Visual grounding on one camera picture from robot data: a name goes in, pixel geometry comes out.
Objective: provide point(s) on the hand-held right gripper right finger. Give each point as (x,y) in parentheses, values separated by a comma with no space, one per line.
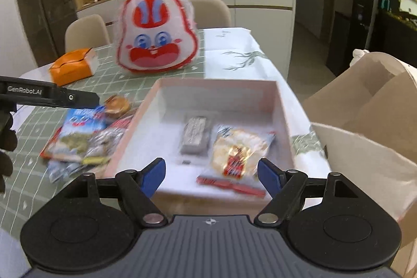
(268,177)

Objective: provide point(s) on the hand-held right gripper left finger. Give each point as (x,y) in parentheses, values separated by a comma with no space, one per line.
(153,174)

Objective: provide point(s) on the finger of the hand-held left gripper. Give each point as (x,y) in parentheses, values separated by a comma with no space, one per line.
(78,98)

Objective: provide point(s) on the blue cartoon snack packet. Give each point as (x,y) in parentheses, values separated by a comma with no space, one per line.
(81,134)

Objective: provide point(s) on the red striped snack packet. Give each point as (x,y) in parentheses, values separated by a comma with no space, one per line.
(123,125)

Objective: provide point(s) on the pink cardboard box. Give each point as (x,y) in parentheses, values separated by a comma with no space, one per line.
(228,102)

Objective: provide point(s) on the person's left hand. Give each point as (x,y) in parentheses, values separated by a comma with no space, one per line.
(7,141)

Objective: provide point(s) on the orange tissue box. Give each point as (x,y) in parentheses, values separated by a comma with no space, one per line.
(71,68)

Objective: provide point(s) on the round brown snack packet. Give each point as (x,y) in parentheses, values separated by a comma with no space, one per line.
(119,105)

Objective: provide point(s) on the red stick snack packet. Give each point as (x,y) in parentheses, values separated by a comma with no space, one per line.
(221,183)

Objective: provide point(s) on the rice cracker packet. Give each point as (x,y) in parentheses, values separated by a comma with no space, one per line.
(228,147)

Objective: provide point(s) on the green checked tablecloth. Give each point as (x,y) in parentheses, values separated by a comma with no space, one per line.
(32,141)

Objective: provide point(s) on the silver snack packet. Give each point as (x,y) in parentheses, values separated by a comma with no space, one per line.
(101,146)

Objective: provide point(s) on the red edged snack packet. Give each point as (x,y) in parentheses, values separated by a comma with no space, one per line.
(49,147)

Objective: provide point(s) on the grey snack packet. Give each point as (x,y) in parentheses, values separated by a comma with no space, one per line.
(195,134)

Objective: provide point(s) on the beige dining chair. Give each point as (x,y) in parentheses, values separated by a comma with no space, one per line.
(211,12)
(86,33)

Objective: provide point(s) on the pale blue snack packet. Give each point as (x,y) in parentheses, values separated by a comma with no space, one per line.
(62,170)

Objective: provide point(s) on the rabbit face snack bag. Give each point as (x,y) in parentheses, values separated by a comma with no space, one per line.
(153,37)

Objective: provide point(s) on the beige open cardboard box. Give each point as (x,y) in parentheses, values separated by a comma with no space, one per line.
(374,134)

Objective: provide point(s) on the white leaf print tablecloth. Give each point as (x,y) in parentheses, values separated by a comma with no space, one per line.
(237,46)

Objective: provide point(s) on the white plush toy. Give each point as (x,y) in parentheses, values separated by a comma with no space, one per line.
(358,56)

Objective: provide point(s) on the black floor appliance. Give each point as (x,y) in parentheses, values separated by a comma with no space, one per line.
(360,20)

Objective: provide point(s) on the black fish tank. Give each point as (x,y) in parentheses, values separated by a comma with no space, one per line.
(395,11)

